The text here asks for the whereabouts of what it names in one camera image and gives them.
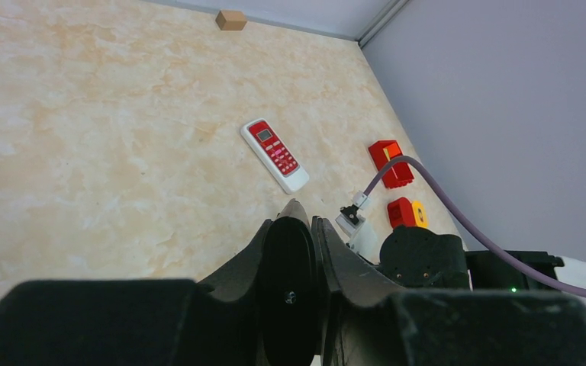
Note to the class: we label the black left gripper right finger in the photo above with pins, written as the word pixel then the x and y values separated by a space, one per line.
pixel 367 319

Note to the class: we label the small wooden block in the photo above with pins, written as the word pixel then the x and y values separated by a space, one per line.
pixel 228 20

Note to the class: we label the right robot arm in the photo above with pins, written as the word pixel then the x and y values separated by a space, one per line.
pixel 416 257

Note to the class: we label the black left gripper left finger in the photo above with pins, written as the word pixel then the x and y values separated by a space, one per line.
pixel 173 321

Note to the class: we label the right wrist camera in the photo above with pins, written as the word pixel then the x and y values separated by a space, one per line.
pixel 362 237

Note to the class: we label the white remote control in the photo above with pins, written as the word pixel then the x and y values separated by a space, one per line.
pixel 284 167

